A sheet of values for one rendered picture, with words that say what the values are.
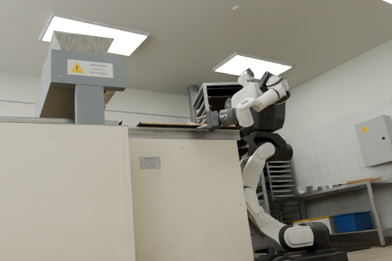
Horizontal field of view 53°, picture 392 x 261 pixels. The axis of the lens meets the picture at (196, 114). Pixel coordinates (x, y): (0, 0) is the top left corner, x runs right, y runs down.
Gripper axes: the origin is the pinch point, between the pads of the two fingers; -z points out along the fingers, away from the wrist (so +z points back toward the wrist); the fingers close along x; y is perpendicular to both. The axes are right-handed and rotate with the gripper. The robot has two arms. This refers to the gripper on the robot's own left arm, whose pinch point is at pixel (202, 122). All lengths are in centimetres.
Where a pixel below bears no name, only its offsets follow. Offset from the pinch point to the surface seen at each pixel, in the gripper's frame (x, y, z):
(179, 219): -49, 7, -15
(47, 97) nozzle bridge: 11, 52, -57
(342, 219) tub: -49, -456, 64
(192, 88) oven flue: 202, -432, -138
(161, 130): -2.7, 10.1, -19.6
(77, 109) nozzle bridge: -1, 57, -37
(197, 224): -51, 0, -9
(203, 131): -3.0, -7.7, -2.0
